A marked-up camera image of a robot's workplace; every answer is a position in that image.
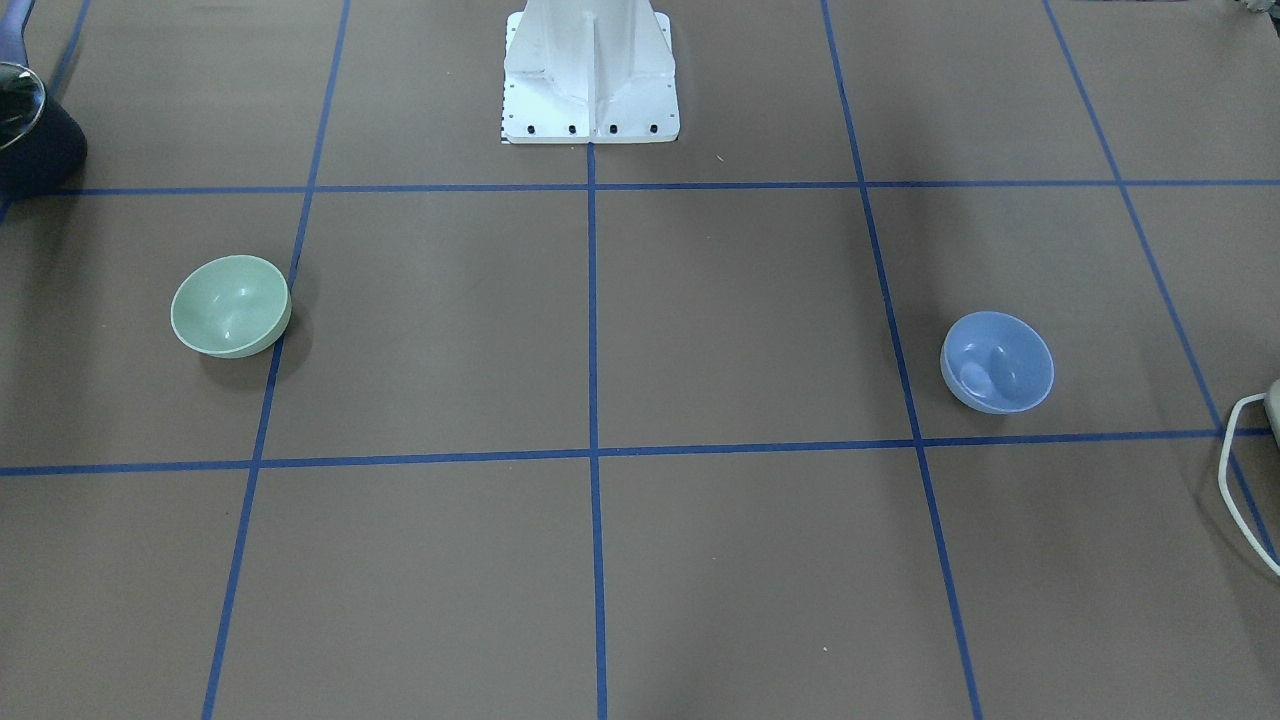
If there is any blue bowl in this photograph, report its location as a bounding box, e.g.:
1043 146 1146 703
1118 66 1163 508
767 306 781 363
940 311 1056 415

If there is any green bowl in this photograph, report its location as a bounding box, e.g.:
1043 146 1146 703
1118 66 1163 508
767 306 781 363
170 254 293 359

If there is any dark robot arm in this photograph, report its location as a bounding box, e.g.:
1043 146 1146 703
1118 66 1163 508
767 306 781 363
1 1 88 201

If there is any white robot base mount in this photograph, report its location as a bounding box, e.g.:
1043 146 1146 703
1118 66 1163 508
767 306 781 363
500 1 681 145

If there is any white cable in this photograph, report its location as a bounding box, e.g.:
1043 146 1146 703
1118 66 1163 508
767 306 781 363
1217 393 1280 578

